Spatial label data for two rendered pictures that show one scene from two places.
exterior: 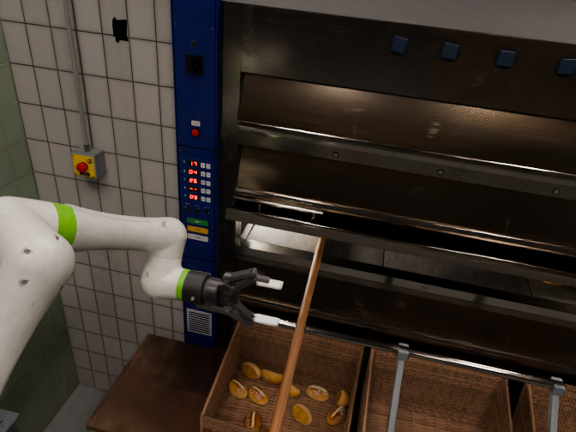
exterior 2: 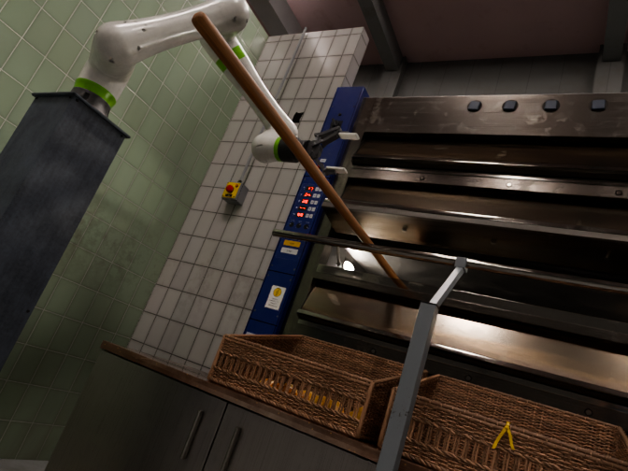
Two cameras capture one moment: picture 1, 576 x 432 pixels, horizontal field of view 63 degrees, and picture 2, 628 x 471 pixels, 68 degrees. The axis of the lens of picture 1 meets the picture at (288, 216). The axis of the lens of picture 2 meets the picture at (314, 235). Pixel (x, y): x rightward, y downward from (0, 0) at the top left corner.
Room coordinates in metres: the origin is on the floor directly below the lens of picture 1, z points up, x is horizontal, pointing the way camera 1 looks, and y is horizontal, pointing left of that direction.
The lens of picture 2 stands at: (-0.31, -0.51, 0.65)
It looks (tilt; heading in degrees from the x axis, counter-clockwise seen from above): 18 degrees up; 22
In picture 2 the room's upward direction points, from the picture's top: 20 degrees clockwise
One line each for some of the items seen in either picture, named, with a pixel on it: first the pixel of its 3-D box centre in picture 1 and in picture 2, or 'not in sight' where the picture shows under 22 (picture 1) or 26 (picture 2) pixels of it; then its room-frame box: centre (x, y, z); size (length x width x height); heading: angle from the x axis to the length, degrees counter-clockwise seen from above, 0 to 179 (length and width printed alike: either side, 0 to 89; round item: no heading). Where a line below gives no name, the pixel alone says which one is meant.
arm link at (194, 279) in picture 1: (198, 286); (292, 149); (1.03, 0.24, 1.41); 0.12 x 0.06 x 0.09; 171
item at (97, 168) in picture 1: (88, 162); (235, 192); (1.65, 0.80, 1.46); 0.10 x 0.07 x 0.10; 80
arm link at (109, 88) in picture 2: not in sight; (106, 74); (0.63, 0.75, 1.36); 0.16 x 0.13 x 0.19; 49
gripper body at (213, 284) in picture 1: (222, 292); (308, 150); (1.02, 0.16, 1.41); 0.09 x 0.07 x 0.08; 81
